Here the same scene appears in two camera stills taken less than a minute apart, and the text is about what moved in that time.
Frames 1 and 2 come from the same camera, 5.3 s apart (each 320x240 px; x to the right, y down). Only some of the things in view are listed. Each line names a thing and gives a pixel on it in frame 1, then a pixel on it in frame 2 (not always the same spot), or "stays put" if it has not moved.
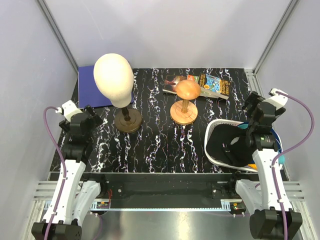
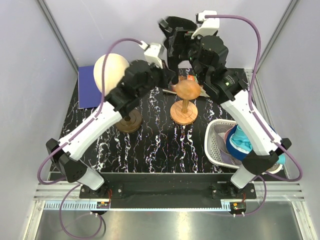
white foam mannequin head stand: x=114 y=76 stays put
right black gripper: x=253 y=99 -> x=180 y=37
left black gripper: x=95 y=120 -> x=166 y=75
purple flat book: x=89 y=93 stays put
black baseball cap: x=226 y=143 -> x=167 y=25
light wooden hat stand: x=185 y=111 stays put
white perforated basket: x=226 y=121 stays put
